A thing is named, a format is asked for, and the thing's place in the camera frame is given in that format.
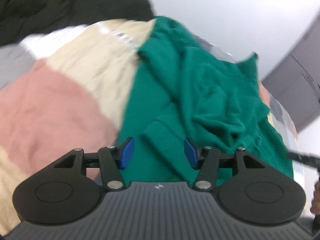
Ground grey door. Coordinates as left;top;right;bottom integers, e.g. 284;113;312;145
260;12;320;133

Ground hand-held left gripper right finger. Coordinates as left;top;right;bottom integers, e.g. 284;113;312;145
183;137;268;191

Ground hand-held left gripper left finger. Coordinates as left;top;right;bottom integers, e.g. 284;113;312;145
52;137;136;191

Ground green hoodie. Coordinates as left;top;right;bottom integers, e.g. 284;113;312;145
117;16;293;188

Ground person's right hand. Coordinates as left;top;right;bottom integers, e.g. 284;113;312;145
310;180;320;215

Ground patchwork bed blanket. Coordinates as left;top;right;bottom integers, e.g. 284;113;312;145
0;19;299;235

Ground black puffer jacket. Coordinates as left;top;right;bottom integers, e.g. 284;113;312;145
0;0;156;47

